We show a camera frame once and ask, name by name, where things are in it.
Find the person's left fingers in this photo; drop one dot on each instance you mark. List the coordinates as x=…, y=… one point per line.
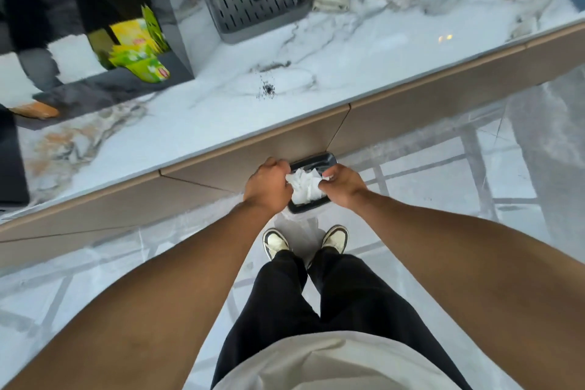
x=279, y=167

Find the person's right fingers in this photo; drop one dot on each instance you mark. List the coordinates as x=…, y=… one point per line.
x=331, y=173

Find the black rimmed waste bin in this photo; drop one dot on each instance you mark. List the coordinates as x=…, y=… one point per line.
x=315, y=161

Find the dark green tea packet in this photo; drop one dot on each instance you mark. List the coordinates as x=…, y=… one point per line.
x=101, y=46

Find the person's right hand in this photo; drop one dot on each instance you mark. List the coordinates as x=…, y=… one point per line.
x=343, y=185

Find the person's left hand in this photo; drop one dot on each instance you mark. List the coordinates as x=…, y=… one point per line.
x=265, y=188

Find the person's cream shoe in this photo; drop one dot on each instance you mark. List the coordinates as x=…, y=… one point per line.
x=276, y=242
x=335, y=238

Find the person's left cream shoe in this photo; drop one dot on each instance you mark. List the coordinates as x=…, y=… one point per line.
x=276, y=242

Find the person's black trousers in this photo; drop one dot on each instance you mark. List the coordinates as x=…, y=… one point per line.
x=352, y=298

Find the white paper tissue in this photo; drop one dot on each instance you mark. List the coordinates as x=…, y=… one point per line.
x=305, y=185

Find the person's right cream shoe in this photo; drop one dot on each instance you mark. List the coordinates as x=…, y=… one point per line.
x=335, y=238

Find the brown wooden piece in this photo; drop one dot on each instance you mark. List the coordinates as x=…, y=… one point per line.
x=34, y=110

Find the person's right forearm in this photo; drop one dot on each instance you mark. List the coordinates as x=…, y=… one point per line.
x=466, y=275

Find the spilled dark coffee grounds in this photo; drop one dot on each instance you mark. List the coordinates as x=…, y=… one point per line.
x=267, y=89

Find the person's white shirt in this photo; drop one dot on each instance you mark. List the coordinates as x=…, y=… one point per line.
x=333, y=364

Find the beige drawer front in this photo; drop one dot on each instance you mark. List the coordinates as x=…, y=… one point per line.
x=457, y=92
x=91, y=216

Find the black appliance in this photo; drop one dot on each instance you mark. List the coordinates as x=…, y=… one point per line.
x=11, y=161

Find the person's left forearm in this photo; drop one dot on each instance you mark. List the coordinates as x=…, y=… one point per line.
x=151, y=307

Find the yellow green tea packet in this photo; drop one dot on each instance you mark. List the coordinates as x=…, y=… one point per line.
x=146, y=67

